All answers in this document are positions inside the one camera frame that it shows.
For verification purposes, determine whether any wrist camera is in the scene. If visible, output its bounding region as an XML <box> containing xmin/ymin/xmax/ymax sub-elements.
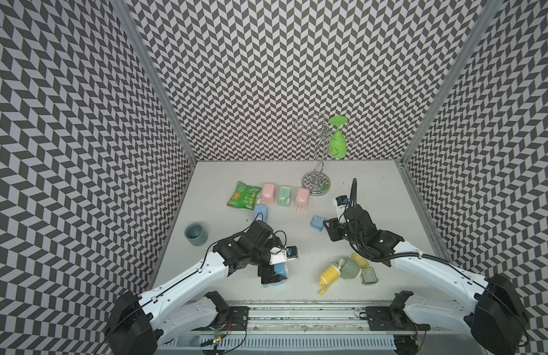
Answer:
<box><xmin>269</xmin><ymin>246</ymin><xmax>299</xmax><ymax>266</ymax></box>
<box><xmin>333</xmin><ymin>195</ymin><xmax>349</xmax><ymax>219</ymax></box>

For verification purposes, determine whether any metal wire cup rack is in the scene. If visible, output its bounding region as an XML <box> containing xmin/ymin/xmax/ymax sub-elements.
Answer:
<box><xmin>296</xmin><ymin>112</ymin><xmax>333</xmax><ymax>197</ymax></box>

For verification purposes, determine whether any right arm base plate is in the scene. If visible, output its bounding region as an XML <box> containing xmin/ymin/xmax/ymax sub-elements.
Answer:
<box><xmin>360</xmin><ymin>306</ymin><xmax>431</xmax><ymax>332</ymax></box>

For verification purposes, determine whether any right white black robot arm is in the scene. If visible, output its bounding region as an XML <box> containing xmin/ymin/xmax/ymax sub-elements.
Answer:
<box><xmin>323</xmin><ymin>204</ymin><xmax>529</xmax><ymax>354</ymax></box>

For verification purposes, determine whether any clear blue tray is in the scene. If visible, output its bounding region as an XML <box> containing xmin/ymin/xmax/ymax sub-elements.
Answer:
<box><xmin>310</xmin><ymin>215</ymin><xmax>324</xmax><ymax>232</ymax></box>

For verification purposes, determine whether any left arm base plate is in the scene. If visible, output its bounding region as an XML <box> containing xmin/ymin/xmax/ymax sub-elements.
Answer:
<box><xmin>195</xmin><ymin>306</ymin><xmax>250</xmax><ymax>331</ymax></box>

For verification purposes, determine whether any clear dark green tray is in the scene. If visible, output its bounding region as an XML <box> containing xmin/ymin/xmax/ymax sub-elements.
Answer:
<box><xmin>361</xmin><ymin>266</ymin><xmax>378</xmax><ymax>285</ymax></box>

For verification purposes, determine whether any yellow pencil sharpener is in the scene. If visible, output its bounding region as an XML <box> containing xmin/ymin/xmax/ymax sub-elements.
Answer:
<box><xmin>318</xmin><ymin>264</ymin><xmax>341</xmax><ymax>295</ymax></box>

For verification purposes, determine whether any teal ceramic cup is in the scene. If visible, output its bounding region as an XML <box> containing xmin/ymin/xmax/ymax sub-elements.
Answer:
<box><xmin>184</xmin><ymin>223</ymin><xmax>208</xmax><ymax>246</ymax></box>

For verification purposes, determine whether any sage green pencil sharpener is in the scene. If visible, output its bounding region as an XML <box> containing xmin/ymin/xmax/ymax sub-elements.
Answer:
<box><xmin>338</xmin><ymin>257</ymin><xmax>361</xmax><ymax>280</ymax></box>

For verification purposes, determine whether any aluminium front rail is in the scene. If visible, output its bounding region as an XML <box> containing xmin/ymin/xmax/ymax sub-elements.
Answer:
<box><xmin>122</xmin><ymin>301</ymin><xmax>501</xmax><ymax>338</ymax></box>

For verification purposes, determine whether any green plastic wine glass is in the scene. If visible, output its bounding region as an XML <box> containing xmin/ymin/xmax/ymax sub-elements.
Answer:
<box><xmin>328</xmin><ymin>116</ymin><xmax>348</xmax><ymax>159</ymax></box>

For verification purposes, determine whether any mint green pencil sharpener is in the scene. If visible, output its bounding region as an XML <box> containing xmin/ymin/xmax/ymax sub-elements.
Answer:
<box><xmin>276</xmin><ymin>186</ymin><xmax>292</xmax><ymax>207</ymax></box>

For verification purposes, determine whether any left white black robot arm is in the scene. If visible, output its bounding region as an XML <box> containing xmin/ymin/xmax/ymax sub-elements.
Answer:
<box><xmin>104</xmin><ymin>220</ymin><xmax>299</xmax><ymax>354</ymax></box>

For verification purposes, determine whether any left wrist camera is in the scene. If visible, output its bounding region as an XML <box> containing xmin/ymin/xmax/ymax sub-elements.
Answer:
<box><xmin>269</xmin><ymin>246</ymin><xmax>299</xmax><ymax>266</ymax></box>

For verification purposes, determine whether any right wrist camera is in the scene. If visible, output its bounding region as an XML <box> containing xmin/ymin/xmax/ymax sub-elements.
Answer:
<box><xmin>333</xmin><ymin>195</ymin><xmax>349</xmax><ymax>219</ymax></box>

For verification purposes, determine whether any clear yellow tray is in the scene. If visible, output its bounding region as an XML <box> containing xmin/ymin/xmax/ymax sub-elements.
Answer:
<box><xmin>352</xmin><ymin>253</ymin><xmax>370</xmax><ymax>269</ymax></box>

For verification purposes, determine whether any blue pencil sharpener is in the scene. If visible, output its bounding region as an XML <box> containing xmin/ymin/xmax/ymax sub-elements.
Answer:
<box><xmin>253</xmin><ymin>199</ymin><xmax>268</xmax><ymax>223</ymax></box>
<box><xmin>261</xmin><ymin>263</ymin><xmax>288</xmax><ymax>288</ymax></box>

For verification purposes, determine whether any green snack bag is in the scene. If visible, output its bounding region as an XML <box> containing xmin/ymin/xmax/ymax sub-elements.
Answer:
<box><xmin>227</xmin><ymin>181</ymin><xmax>262</xmax><ymax>210</ymax></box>

